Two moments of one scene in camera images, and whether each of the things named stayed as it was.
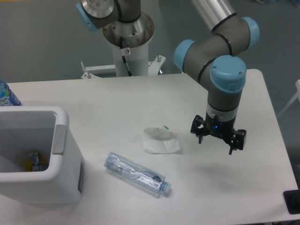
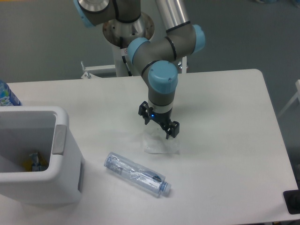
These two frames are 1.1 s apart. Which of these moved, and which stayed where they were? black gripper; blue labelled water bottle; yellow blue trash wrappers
Moved: black gripper
Stayed: blue labelled water bottle; yellow blue trash wrappers
